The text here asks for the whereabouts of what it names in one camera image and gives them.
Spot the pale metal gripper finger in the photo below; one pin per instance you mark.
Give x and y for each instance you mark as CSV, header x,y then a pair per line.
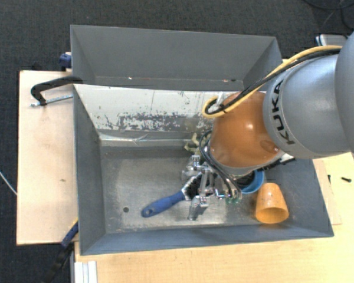
x,y
192,167
196,206

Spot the olive green toy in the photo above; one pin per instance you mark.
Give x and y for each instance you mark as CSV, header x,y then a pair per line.
x,y
193,144

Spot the blue cup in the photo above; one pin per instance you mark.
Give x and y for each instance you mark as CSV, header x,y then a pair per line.
x,y
255,184

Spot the orange cup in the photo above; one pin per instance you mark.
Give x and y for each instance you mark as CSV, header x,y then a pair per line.
x,y
270,205

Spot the grey metal bin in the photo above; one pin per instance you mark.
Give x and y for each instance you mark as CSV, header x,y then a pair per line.
x,y
153,55

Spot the small black screw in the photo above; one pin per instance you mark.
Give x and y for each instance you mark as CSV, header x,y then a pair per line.
x,y
346,179

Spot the pale wood board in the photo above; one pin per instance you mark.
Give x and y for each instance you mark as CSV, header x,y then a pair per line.
x,y
44,158

